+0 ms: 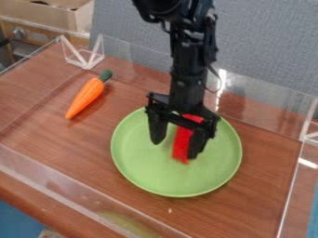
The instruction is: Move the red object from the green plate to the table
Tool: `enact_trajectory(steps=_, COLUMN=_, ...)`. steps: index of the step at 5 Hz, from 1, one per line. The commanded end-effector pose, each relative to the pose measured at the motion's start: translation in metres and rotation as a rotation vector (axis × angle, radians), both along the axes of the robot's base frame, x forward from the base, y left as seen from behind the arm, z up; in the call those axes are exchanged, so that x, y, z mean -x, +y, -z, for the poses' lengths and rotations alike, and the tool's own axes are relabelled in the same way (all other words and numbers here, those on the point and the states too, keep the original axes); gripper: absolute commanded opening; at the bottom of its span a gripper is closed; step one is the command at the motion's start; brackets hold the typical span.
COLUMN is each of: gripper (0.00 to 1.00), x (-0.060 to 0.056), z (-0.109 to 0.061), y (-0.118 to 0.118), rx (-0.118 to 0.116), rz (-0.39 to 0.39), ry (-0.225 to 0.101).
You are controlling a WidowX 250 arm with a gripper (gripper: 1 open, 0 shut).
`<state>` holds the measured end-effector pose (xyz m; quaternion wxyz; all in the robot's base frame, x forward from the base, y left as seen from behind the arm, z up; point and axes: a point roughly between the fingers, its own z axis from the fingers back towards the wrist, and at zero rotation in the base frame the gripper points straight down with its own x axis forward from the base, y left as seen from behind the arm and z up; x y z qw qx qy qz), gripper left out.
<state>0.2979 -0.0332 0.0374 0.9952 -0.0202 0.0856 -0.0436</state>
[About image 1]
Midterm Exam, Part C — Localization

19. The orange toy carrot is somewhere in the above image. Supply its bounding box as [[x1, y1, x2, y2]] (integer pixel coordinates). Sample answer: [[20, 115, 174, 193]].
[[64, 70, 114, 119]]

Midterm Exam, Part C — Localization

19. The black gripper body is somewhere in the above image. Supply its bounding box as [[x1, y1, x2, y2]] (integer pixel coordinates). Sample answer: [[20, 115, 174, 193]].
[[146, 70, 221, 134]]

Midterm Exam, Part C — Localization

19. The clear acrylic tray wall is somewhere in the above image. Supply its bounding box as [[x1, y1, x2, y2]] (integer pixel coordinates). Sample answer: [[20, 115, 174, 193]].
[[0, 40, 318, 238]]

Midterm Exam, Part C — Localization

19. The black cable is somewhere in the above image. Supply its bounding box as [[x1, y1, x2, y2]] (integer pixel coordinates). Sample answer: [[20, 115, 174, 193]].
[[203, 63, 223, 94]]

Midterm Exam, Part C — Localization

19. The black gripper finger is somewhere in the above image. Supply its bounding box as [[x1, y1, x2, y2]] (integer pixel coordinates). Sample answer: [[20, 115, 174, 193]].
[[149, 112, 169, 145], [187, 126, 215, 159]]

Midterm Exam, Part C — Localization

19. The cardboard box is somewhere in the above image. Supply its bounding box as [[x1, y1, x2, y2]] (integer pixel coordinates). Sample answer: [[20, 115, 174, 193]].
[[0, 0, 95, 32]]

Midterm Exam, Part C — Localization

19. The green round plate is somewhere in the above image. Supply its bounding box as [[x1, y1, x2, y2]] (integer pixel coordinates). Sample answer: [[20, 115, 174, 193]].
[[111, 109, 242, 198]]

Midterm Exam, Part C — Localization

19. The red star-shaped block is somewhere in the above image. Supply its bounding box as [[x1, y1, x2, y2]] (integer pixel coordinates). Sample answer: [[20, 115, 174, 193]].
[[170, 112, 206, 165]]

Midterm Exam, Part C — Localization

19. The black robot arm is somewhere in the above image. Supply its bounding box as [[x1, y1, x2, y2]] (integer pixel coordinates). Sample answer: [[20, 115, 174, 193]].
[[133, 0, 221, 162]]

